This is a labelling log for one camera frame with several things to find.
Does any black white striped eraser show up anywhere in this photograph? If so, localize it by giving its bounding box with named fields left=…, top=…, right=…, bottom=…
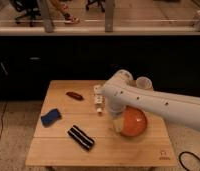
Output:
left=68, top=125, right=95, bottom=151

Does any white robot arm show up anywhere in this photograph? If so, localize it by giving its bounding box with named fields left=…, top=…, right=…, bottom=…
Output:
left=102, top=70, right=200, bottom=131

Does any orange plate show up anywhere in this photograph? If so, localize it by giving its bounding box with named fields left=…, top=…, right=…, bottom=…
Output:
left=120, top=106, right=148, bottom=137

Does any white tube bottle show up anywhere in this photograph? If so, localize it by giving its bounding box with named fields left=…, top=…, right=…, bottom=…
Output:
left=93, top=85, right=103, bottom=113

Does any clear plastic cup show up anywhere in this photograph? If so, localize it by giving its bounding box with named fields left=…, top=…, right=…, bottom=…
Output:
left=136, top=77, right=153, bottom=90

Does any wooden table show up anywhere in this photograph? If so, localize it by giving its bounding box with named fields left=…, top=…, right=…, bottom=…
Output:
left=26, top=80, right=176, bottom=167

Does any brown red marker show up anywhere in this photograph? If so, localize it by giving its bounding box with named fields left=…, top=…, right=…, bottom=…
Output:
left=66, top=92, right=84, bottom=101

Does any blue sponge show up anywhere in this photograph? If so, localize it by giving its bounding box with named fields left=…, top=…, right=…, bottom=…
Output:
left=40, top=108, right=61, bottom=127

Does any black office chair base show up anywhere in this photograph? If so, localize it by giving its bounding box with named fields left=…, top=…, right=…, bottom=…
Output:
left=85, top=0, right=106, bottom=14

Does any person leg with sneaker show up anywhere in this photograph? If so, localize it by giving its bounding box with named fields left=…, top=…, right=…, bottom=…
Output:
left=50, top=0, right=79, bottom=24

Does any black office chair left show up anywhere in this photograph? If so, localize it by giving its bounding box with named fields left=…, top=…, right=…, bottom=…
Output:
left=9, top=0, right=41, bottom=27

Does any black floor cable right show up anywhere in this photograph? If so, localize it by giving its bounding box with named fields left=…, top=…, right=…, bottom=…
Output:
left=178, top=150, right=200, bottom=171

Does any black floor cable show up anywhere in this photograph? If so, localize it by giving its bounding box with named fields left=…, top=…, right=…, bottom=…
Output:
left=0, top=99, right=8, bottom=159
left=178, top=150, right=200, bottom=171

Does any black floor cable left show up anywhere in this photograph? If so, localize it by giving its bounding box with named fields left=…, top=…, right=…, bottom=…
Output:
left=0, top=99, right=8, bottom=159

